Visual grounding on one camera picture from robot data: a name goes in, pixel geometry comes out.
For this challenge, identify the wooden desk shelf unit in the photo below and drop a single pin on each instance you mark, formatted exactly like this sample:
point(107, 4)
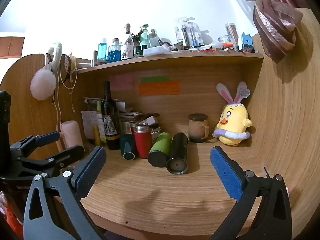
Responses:
point(200, 67)

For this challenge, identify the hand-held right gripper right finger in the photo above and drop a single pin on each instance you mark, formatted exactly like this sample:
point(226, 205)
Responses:
point(226, 173)

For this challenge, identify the white plastic tray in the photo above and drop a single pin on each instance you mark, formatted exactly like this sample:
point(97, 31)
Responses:
point(155, 51)

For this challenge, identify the red thermos bottle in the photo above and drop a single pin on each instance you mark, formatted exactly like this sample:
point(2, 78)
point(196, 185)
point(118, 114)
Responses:
point(143, 142)

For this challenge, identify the dark teal faceted cup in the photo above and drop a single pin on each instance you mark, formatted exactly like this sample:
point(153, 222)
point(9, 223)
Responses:
point(128, 146)

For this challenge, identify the yellow chick plush toy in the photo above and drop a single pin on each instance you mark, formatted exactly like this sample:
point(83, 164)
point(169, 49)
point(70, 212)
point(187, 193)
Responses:
point(233, 122)

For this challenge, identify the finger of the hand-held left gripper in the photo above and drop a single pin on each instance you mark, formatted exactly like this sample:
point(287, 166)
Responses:
point(67, 155)
point(47, 138)

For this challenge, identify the blue glass jar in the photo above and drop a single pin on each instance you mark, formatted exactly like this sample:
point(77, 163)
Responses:
point(114, 53)

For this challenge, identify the pink curtain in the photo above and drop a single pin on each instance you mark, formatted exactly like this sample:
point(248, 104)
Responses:
point(273, 30)

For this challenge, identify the white printed mug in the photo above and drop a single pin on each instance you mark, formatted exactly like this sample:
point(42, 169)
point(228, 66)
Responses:
point(126, 52)

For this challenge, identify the green insulated cup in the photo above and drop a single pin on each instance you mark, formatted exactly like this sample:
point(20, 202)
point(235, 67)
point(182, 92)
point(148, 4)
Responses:
point(161, 147)

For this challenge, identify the clear bottle with cork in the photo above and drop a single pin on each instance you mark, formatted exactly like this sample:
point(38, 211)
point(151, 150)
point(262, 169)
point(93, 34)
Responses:
point(128, 33)

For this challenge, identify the pink cylindrical bottle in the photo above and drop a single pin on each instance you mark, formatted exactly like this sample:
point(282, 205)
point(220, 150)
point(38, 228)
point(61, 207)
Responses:
point(71, 135)

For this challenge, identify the yellow tube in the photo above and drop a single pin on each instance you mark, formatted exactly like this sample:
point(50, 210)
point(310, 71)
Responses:
point(96, 136)

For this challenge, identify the brown ceramic mug with lid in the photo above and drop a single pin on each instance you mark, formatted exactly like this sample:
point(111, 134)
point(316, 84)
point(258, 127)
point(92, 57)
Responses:
point(197, 128)

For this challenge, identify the dark wine bottle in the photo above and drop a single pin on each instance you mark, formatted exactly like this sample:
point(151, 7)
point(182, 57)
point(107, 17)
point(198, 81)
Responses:
point(110, 110)

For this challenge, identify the blue plastic box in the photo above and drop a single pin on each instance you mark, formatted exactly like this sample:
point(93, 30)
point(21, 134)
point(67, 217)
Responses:
point(246, 42)

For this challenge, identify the teal liquid bottle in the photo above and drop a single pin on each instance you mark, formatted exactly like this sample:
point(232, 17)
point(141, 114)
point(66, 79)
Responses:
point(102, 50)

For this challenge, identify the orange sticky note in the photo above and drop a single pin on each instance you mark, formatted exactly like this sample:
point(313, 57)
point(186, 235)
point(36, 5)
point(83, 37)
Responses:
point(159, 88)

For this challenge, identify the stack of papers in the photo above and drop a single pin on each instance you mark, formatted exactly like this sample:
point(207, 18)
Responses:
point(130, 116)

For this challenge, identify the wooden cabinet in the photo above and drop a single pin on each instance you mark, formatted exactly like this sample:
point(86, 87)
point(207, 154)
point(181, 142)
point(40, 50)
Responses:
point(11, 47)

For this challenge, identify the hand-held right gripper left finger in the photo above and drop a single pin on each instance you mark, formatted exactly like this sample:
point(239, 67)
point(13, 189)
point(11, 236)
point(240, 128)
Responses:
point(91, 171)

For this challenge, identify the white fluffy headband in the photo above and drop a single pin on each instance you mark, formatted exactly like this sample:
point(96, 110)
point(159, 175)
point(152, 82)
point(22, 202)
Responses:
point(56, 52)

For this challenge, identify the red cloth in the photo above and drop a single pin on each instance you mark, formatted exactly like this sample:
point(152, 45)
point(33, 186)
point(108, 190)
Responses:
point(11, 212)

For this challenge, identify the black insulated cup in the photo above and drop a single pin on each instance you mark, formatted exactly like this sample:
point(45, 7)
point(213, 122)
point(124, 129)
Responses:
point(178, 147)

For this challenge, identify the short glass jar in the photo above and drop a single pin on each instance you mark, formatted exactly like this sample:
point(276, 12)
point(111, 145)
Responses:
point(223, 40)

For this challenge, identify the green sticky note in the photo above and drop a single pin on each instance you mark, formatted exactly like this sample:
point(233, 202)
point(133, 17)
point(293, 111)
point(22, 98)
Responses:
point(155, 79)

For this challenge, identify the pink sticky note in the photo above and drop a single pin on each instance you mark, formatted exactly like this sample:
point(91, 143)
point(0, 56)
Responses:
point(121, 82)

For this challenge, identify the green pump bottle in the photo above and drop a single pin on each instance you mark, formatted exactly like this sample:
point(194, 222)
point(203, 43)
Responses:
point(144, 38)

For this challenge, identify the toothbrush blister pack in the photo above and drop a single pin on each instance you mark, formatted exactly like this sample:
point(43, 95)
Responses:
point(187, 32)

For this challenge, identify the white note card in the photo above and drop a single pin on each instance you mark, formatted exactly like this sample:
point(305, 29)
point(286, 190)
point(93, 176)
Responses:
point(88, 125)

